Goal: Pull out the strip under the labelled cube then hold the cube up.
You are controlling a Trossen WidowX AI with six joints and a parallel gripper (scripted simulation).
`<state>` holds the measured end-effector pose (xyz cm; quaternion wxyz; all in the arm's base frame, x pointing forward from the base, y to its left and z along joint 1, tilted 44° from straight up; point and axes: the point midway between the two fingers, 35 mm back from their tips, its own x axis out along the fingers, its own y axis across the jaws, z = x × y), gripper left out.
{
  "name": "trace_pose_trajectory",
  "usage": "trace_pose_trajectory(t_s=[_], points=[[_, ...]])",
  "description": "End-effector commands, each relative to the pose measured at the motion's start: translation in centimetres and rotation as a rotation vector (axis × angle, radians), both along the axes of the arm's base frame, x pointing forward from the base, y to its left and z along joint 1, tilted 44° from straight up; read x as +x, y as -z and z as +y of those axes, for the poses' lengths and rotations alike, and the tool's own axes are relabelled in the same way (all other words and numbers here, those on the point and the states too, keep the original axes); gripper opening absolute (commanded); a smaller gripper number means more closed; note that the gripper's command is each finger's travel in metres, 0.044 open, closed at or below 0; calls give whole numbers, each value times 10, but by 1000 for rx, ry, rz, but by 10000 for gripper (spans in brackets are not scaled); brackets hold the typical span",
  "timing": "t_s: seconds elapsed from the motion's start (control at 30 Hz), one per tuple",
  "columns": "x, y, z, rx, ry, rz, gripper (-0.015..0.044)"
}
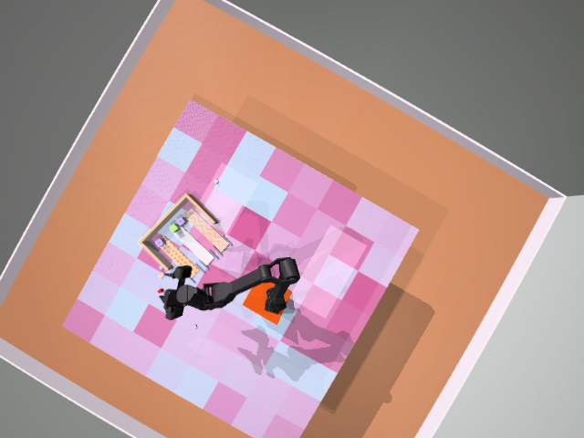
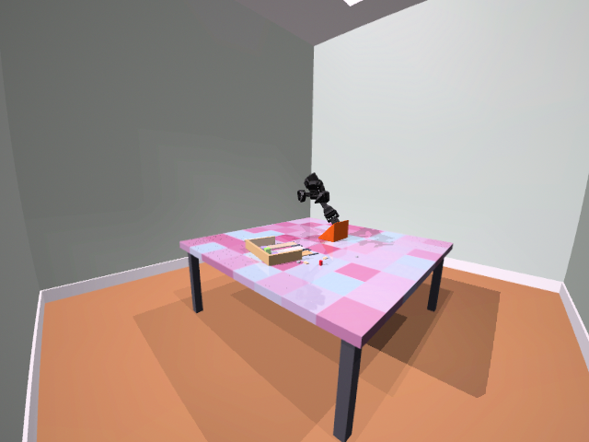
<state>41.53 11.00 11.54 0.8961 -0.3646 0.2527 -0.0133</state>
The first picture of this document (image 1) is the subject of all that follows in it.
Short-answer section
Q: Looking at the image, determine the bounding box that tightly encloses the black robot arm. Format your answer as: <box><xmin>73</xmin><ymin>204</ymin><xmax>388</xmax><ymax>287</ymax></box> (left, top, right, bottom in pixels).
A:
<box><xmin>162</xmin><ymin>257</ymin><xmax>300</xmax><ymax>315</ymax></box>

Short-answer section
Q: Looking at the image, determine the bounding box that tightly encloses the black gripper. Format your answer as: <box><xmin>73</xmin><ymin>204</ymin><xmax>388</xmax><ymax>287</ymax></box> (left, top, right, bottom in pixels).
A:
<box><xmin>163</xmin><ymin>266</ymin><xmax>193</xmax><ymax>320</ymax></box>

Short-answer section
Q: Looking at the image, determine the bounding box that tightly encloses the white flat strip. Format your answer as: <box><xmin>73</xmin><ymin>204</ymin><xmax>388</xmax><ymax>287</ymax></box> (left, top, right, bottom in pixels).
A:
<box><xmin>189</xmin><ymin>241</ymin><xmax>214</xmax><ymax>266</ymax></box>

